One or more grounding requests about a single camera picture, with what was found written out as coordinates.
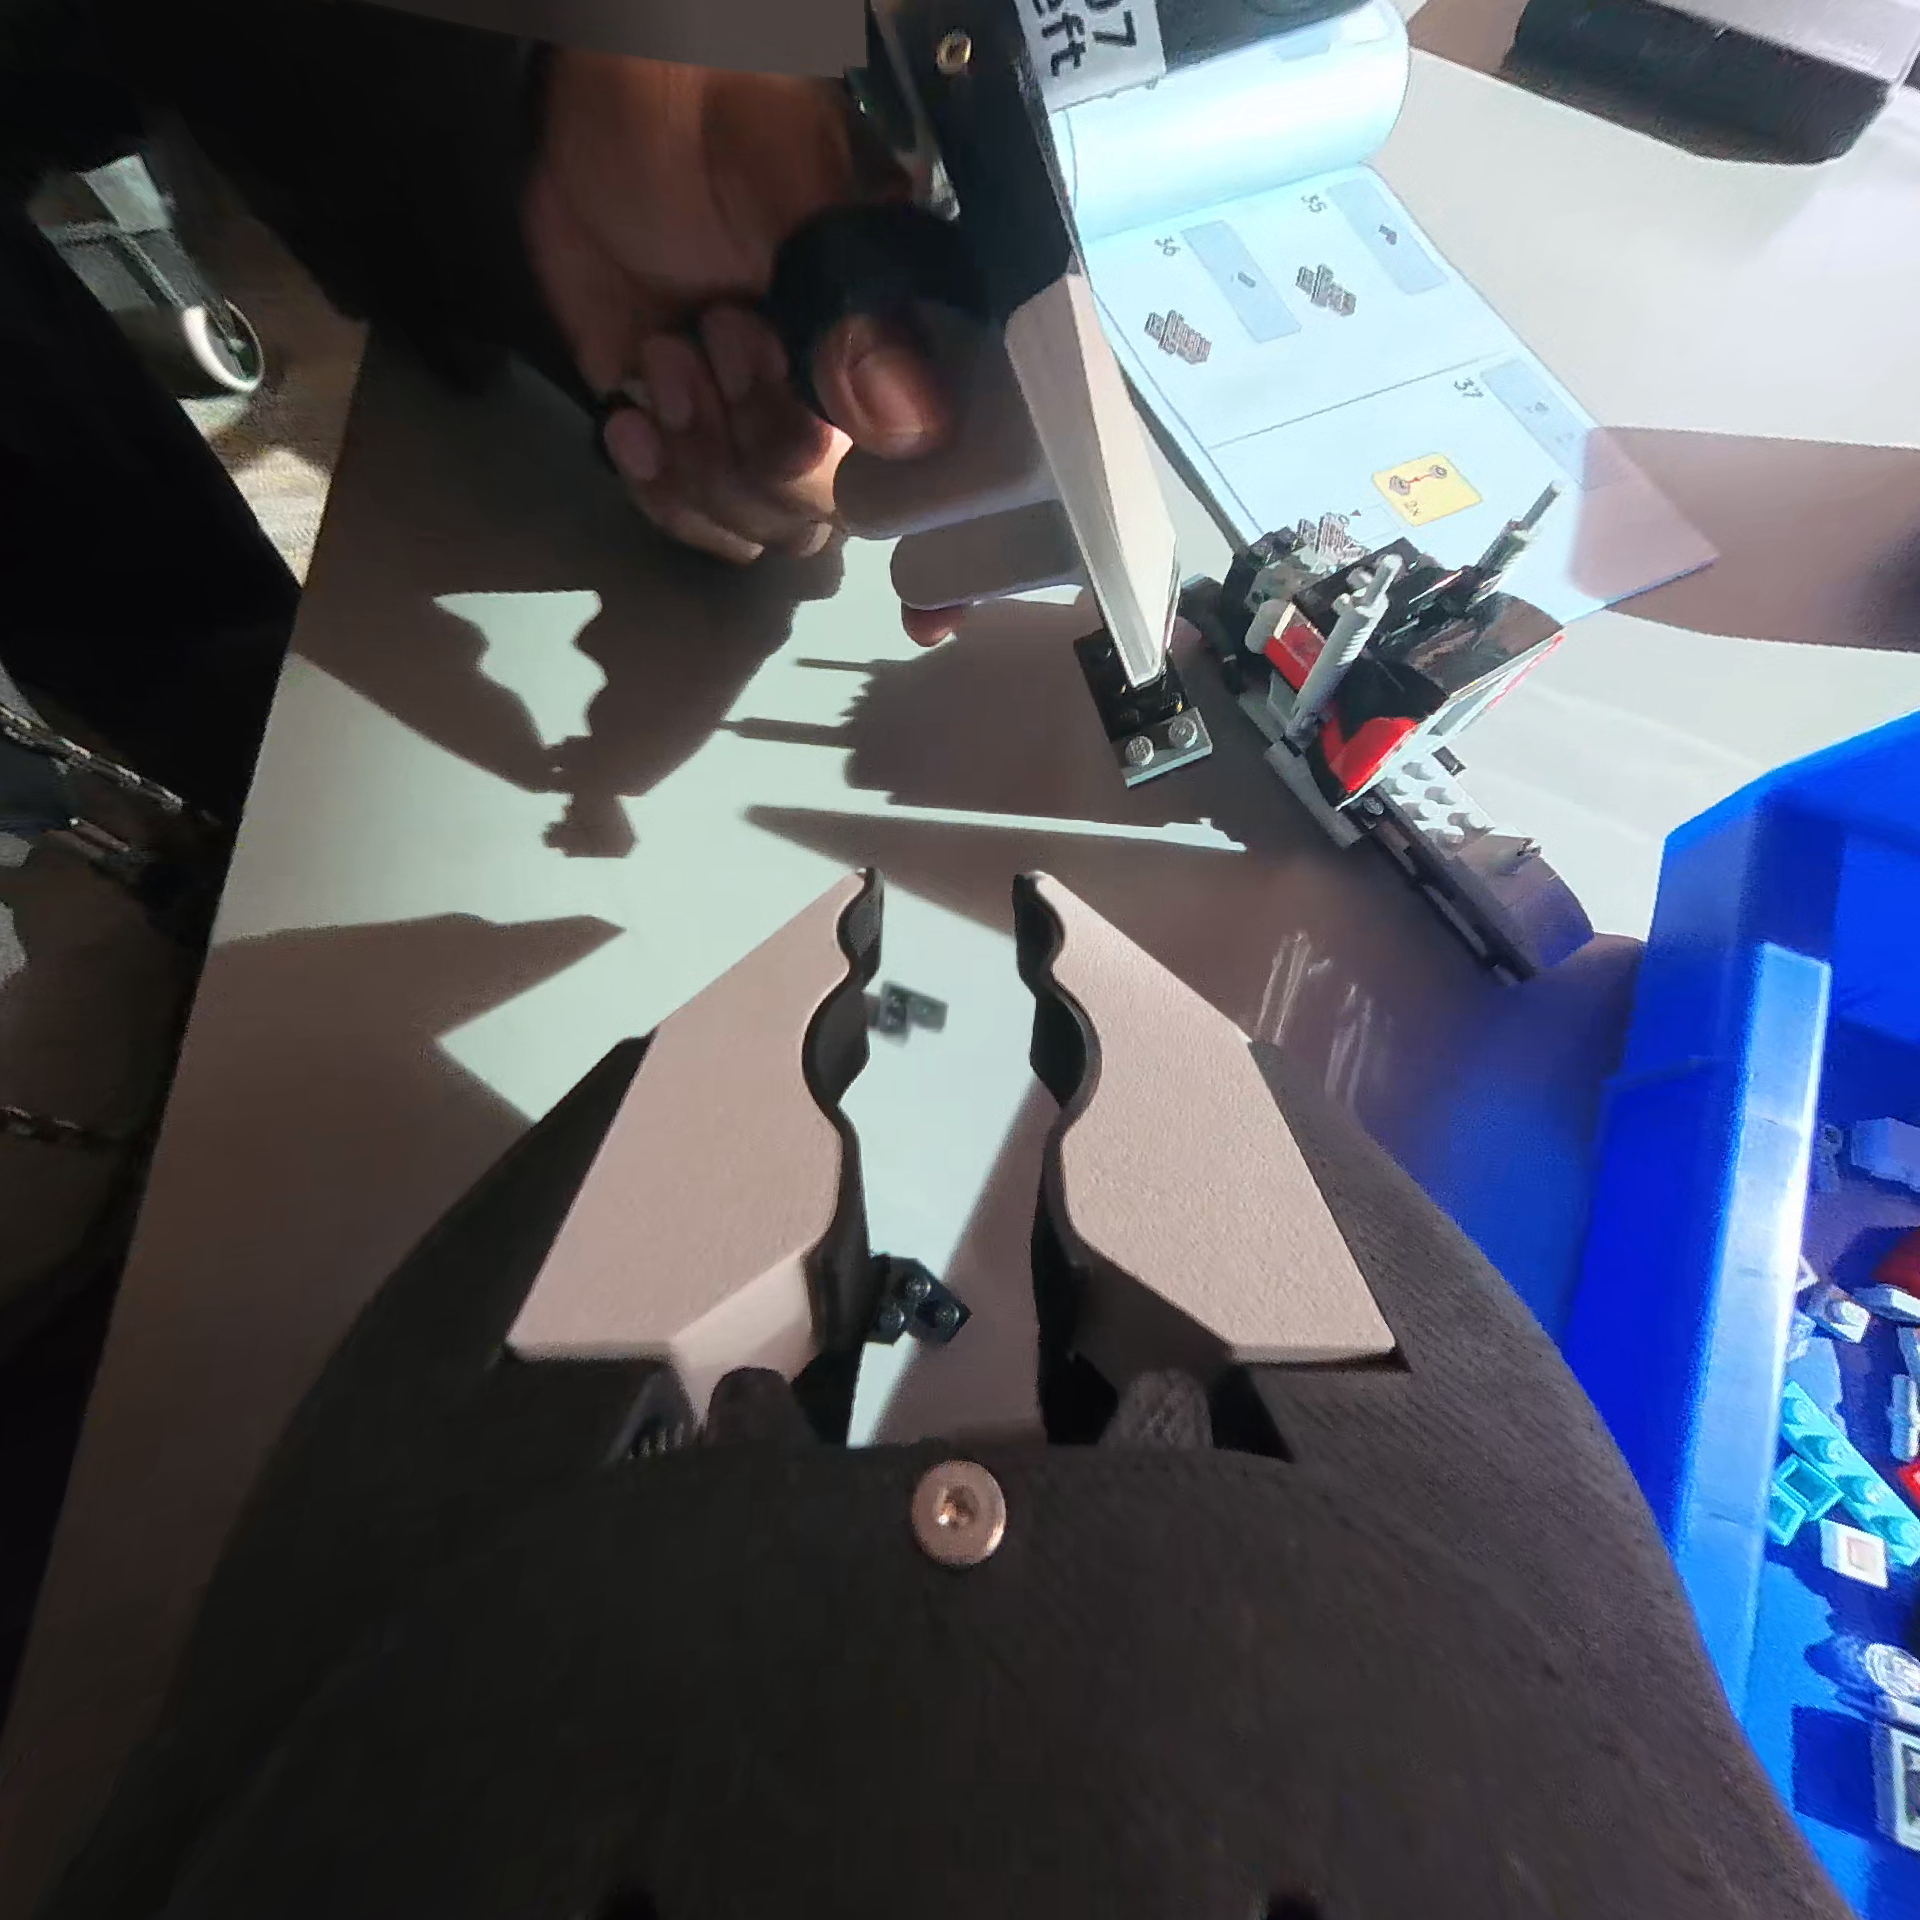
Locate black studded brick plate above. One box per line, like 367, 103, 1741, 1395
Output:
1067, 623, 1199, 749

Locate small black corner brick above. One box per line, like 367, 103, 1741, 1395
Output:
870, 1261, 974, 1346

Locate pile of mixed toy bricks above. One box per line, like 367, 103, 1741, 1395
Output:
1760, 1110, 1920, 1856

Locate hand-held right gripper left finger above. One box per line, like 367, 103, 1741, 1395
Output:
505, 862, 888, 1423

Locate person's left hand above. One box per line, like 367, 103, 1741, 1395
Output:
525, 42, 969, 648

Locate grey chair base caster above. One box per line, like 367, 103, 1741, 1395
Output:
27, 155, 267, 399

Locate toy brick truck model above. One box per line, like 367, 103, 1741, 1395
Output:
1178, 480, 1593, 979

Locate light grey brick plate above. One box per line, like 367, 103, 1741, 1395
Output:
1122, 706, 1217, 782

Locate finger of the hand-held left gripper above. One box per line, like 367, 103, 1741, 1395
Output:
891, 499, 1091, 613
831, 279, 1184, 693

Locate black rectangular box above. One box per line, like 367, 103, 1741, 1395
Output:
1495, 0, 1920, 166

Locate black white drawstring cord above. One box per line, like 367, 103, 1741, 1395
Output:
0, 1105, 154, 1158
0, 706, 227, 828

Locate grey hoodie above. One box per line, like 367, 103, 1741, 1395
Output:
0, 834, 214, 1325

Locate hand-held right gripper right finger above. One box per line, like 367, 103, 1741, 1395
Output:
1009, 873, 1405, 1380

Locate light blue instruction booklet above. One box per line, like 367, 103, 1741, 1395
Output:
1048, 0, 1719, 623

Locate blue plastic bin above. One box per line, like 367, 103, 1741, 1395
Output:
1555, 711, 1920, 1920

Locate person's left forearm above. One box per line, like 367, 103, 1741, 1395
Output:
0, 0, 604, 381

